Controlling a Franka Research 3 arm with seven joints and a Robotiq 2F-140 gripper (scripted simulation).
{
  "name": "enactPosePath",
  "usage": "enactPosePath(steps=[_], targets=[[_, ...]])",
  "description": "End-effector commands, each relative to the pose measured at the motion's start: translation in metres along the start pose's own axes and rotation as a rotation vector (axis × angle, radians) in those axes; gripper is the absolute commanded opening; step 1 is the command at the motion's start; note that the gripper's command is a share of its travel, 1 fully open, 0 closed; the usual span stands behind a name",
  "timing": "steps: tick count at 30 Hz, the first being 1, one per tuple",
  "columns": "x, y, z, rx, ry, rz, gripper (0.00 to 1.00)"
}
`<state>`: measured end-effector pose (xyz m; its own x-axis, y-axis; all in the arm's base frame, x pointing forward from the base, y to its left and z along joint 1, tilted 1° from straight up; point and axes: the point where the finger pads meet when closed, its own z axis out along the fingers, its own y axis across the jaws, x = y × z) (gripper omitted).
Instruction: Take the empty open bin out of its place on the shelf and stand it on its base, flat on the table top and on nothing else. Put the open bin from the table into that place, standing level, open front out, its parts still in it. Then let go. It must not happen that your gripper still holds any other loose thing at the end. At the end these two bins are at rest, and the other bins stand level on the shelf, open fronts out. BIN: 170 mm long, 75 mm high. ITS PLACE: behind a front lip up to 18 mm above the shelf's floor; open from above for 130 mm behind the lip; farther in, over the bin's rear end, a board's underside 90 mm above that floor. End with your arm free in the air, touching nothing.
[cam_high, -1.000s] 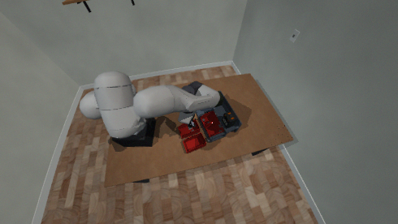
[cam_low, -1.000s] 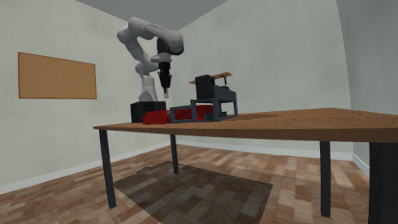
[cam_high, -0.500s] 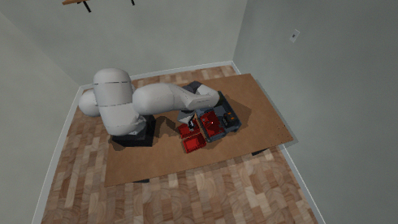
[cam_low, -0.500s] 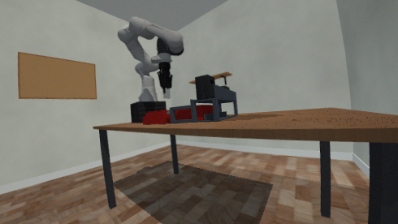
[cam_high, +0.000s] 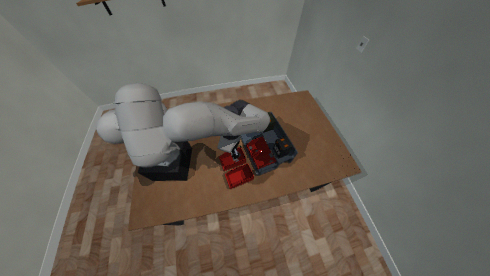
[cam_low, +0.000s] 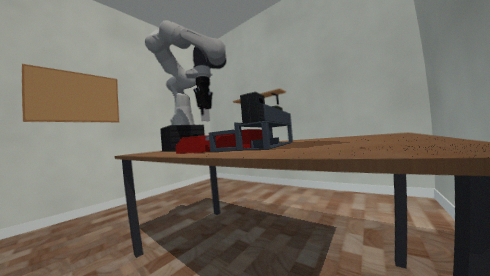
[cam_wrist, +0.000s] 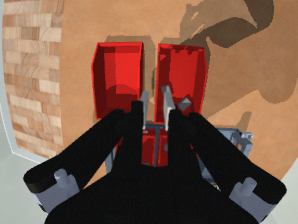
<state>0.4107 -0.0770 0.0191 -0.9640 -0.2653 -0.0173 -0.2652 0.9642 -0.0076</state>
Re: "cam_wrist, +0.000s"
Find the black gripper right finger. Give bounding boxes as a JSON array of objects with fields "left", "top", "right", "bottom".
[{"left": 163, "top": 92, "right": 287, "bottom": 224}]

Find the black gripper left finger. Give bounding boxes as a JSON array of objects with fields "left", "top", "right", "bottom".
[{"left": 23, "top": 91, "right": 149, "bottom": 224}]

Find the grey metal block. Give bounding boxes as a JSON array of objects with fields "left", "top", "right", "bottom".
[
  {"left": 177, "top": 97, "right": 192, "bottom": 111},
  {"left": 161, "top": 85, "right": 171, "bottom": 96}
]

